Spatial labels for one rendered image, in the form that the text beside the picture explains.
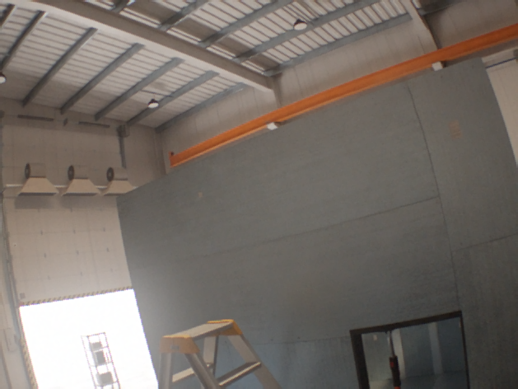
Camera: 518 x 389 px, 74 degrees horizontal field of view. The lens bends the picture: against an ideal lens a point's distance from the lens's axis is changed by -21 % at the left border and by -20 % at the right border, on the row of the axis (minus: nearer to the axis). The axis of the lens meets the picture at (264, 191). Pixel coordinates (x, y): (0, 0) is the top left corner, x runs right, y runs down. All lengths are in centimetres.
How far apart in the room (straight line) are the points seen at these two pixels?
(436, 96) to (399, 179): 43
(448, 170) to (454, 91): 36
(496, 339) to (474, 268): 36
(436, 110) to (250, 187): 106
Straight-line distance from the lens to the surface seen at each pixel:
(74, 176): 1171
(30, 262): 1136
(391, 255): 193
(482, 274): 187
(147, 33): 936
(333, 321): 210
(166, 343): 175
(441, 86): 191
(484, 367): 200
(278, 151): 217
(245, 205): 227
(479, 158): 184
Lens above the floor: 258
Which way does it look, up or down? 8 degrees up
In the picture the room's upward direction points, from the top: 12 degrees counter-clockwise
